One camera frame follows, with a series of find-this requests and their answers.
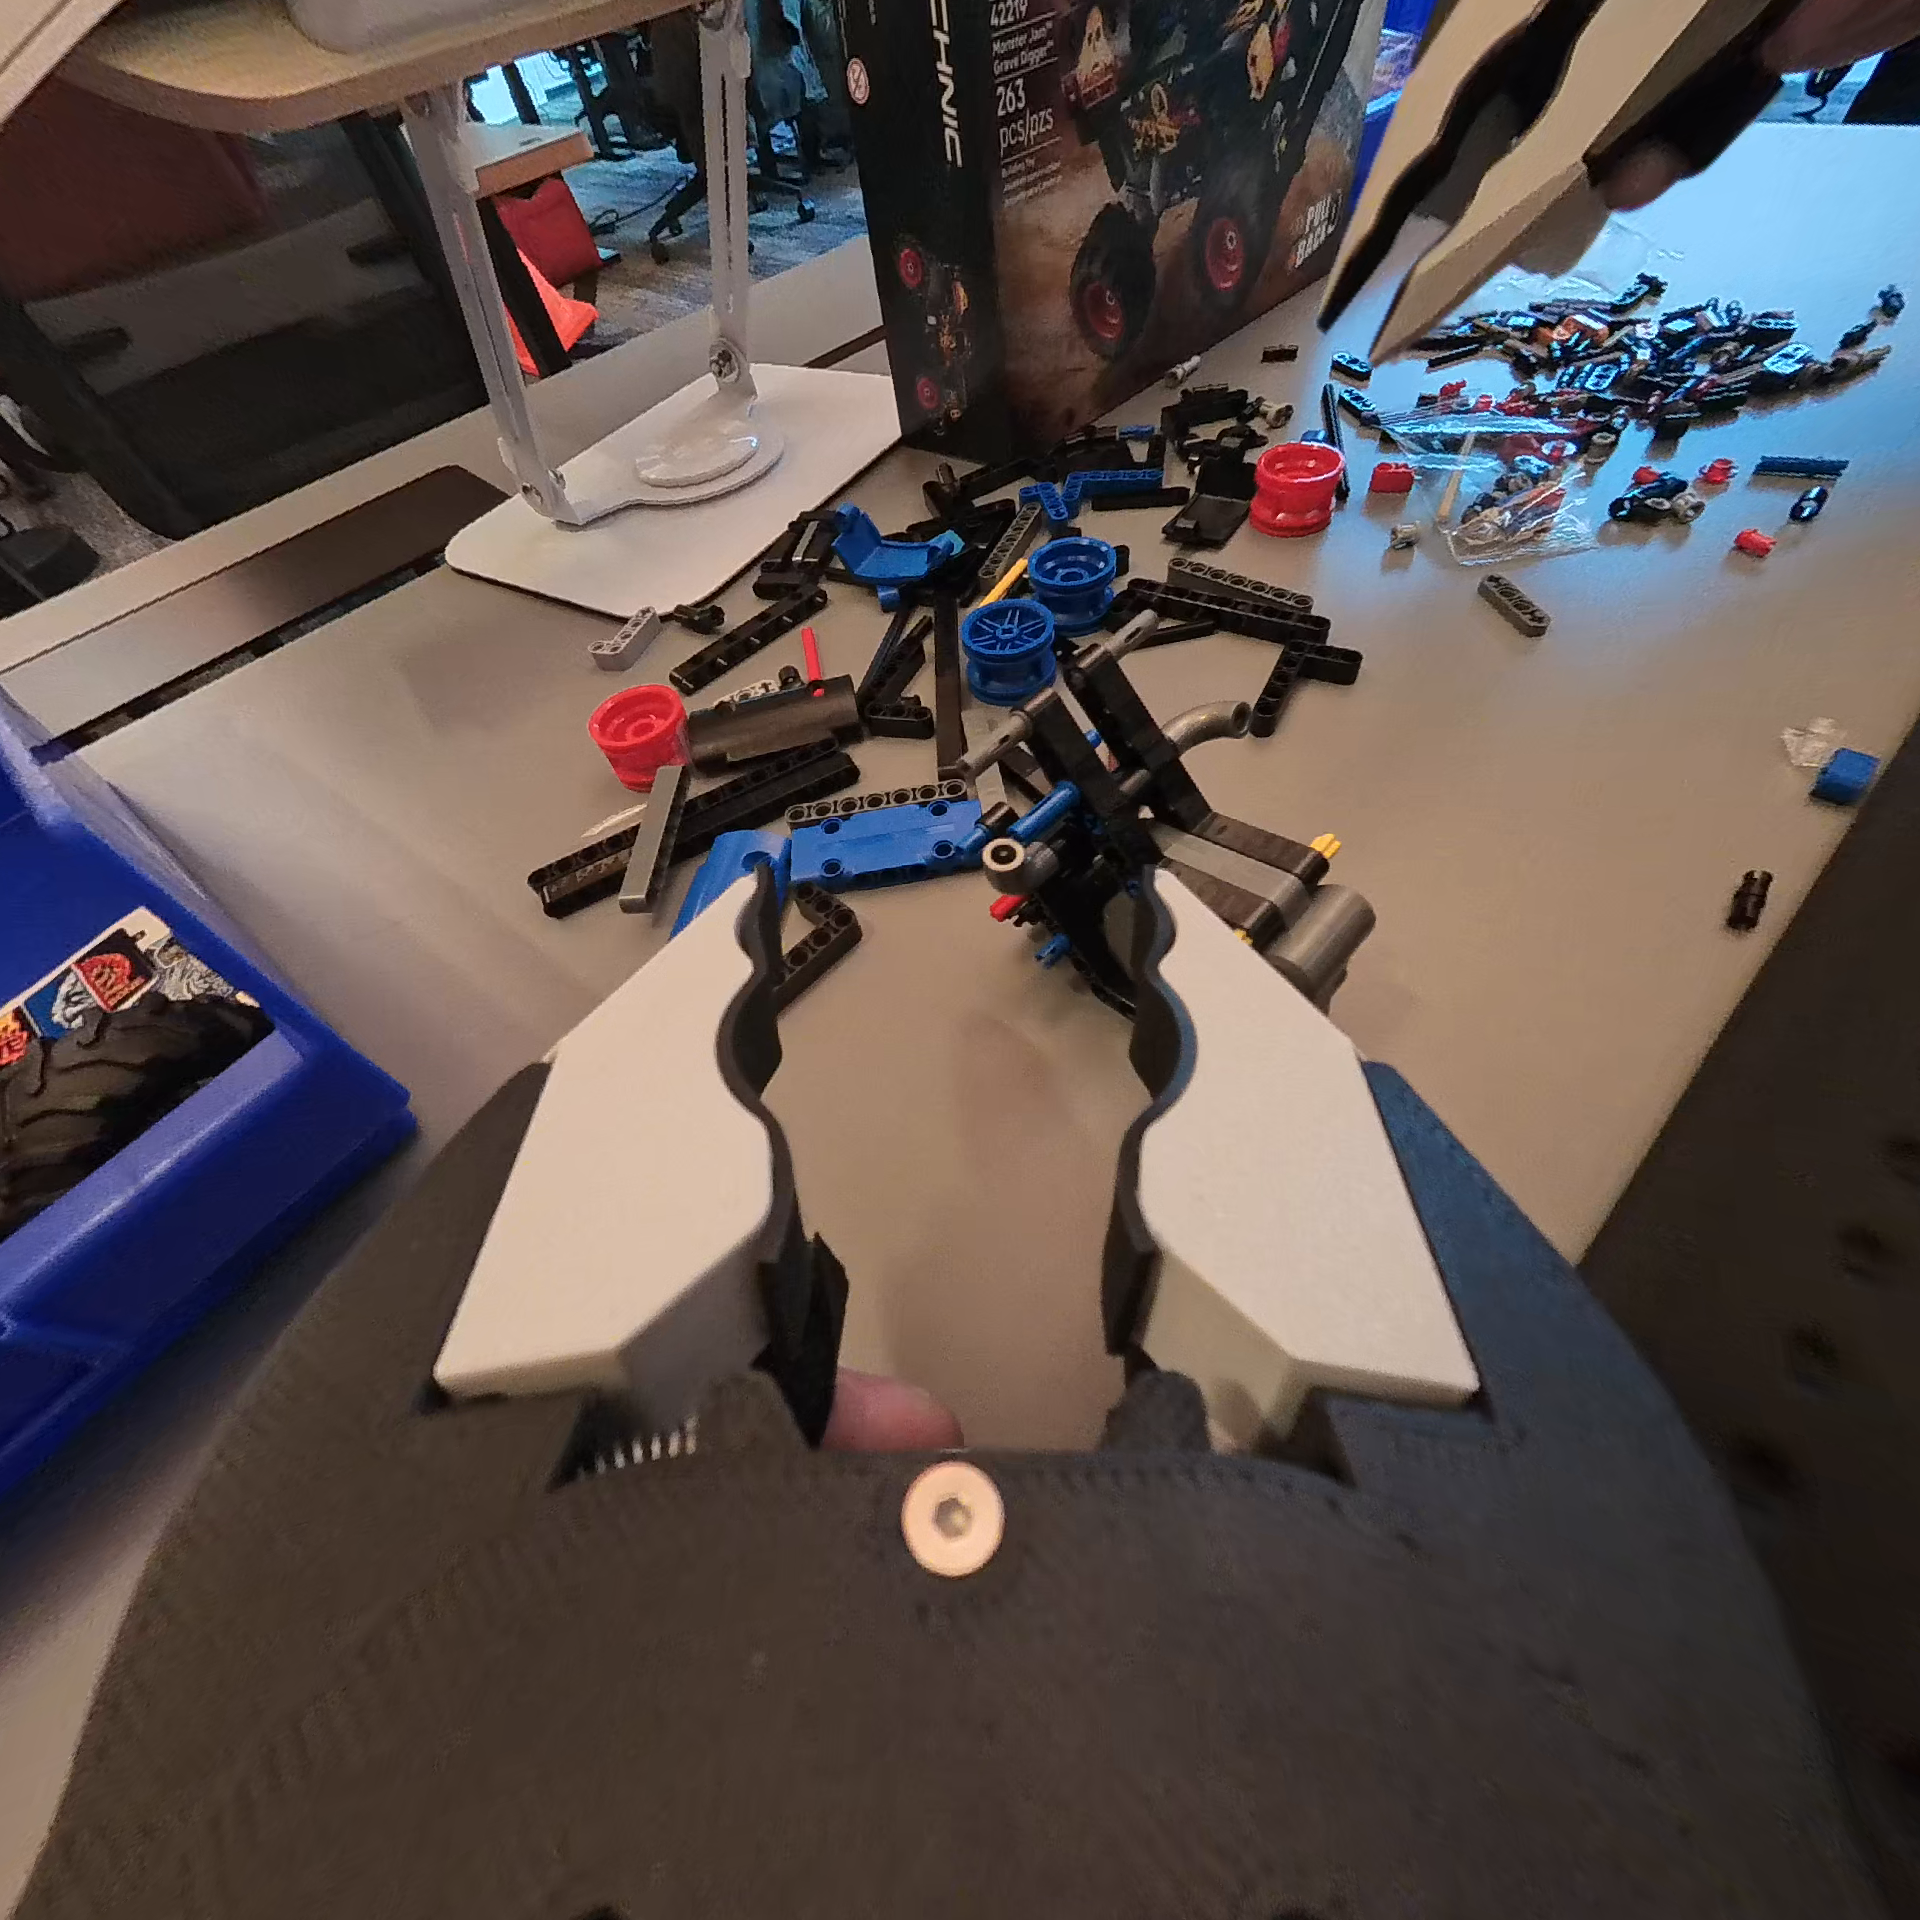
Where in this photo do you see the printed toy truck box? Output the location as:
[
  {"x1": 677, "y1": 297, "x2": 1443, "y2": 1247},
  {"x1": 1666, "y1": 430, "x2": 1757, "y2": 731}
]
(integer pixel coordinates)
[{"x1": 847, "y1": 0, "x2": 1389, "y2": 460}]

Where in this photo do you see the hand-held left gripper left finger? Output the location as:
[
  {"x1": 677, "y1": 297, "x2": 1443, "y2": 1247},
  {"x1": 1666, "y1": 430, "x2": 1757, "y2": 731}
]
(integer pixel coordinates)
[{"x1": 432, "y1": 864, "x2": 852, "y2": 1449}]

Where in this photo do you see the blue spoked toy wheel rim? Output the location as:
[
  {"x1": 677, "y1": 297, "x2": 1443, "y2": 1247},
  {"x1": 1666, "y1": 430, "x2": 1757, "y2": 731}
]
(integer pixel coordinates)
[{"x1": 959, "y1": 600, "x2": 1058, "y2": 707}]

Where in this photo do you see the black toy tire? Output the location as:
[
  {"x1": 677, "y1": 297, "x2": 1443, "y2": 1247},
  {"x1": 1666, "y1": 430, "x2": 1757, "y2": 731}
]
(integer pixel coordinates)
[{"x1": 0, "y1": 996, "x2": 271, "y2": 1239}]

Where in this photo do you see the black toy cylinder piece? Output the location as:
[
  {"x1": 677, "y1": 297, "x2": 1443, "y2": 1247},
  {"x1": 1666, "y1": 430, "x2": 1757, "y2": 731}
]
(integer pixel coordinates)
[{"x1": 686, "y1": 675, "x2": 864, "y2": 774}]

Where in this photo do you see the blue toy fender piece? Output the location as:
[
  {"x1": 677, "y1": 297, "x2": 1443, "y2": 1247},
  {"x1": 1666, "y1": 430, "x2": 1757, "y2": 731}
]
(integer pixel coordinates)
[{"x1": 828, "y1": 505, "x2": 968, "y2": 602}]

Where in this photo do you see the clear bag of small parts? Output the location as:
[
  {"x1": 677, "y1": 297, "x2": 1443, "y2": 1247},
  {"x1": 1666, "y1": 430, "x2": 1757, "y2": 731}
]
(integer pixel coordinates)
[{"x1": 1380, "y1": 411, "x2": 1598, "y2": 565}]

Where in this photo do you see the red toy wheel rim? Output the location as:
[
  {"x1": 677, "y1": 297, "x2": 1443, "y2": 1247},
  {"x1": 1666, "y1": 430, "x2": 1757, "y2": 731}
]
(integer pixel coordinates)
[
  {"x1": 1249, "y1": 439, "x2": 1348, "y2": 537},
  {"x1": 589, "y1": 684, "x2": 692, "y2": 789}
]

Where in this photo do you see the partly built toy chassis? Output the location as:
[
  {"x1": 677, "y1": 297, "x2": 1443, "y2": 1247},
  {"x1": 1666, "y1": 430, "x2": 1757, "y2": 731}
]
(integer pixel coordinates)
[{"x1": 959, "y1": 608, "x2": 1380, "y2": 1023}]

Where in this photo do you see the pile of small toy pins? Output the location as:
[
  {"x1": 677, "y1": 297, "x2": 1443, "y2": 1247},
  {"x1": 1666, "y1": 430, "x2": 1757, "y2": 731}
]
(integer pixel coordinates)
[{"x1": 1327, "y1": 269, "x2": 1892, "y2": 527}]

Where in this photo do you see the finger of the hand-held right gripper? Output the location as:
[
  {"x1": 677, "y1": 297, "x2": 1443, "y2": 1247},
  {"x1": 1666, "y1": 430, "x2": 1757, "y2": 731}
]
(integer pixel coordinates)
[
  {"x1": 1320, "y1": 0, "x2": 1563, "y2": 333},
  {"x1": 1368, "y1": 0, "x2": 1782, "y2": 365}
]

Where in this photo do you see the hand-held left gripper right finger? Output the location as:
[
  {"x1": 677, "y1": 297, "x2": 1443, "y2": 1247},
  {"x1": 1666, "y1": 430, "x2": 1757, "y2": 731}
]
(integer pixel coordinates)
[{"x1": 1099, "y1": 867, "x2": 1482, "y2": 1454}]

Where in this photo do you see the blue angled toy beam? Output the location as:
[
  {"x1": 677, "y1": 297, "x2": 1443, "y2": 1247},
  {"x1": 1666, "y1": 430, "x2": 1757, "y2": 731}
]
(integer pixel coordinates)
[{"x1": 1021, "y1": 467, "x2": 1165, "y2": 520}]

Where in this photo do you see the person's right hand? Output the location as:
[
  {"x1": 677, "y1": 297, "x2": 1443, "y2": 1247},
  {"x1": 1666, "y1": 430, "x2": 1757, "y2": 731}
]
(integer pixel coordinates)
[{"x1": 1597, "y1": 0, "x2": 1920, "y2": 211}]

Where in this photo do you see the blue storage bin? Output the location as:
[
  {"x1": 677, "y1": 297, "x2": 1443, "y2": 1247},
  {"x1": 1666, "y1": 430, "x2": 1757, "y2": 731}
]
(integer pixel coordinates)
[{"x1": 0, "y1": 682, "x2": 419, "y2": 1501}]

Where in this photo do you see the black square toy panel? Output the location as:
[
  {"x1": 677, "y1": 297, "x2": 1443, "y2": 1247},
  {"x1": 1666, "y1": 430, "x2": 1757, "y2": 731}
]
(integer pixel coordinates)
[{"x1": 1163, "y1": 451, "x2": 1254, "y2": 546}]

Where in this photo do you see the printed sticker sheet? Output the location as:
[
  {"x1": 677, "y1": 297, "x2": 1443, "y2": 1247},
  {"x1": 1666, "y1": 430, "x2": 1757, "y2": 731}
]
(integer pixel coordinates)
[{"x1": 0, "y1": 907, "x2": 226, "y2": 1058}]

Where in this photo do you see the blue curved toy panel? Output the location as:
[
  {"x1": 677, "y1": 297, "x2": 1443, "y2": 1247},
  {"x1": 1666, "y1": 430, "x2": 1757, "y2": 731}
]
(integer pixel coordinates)
[
  {"x1": 671, "y1": 832, "x2": 789, "y2": 938},
  {"x1": 787, "y1": 798, "x2": 993, "y2": 886}
]

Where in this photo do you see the pile of black toy beams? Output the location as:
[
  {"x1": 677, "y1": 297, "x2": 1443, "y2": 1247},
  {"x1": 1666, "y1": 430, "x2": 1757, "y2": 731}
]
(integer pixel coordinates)
[{"x1": 525, "y1": 381, "x2": 1367, "y2": 1023}]

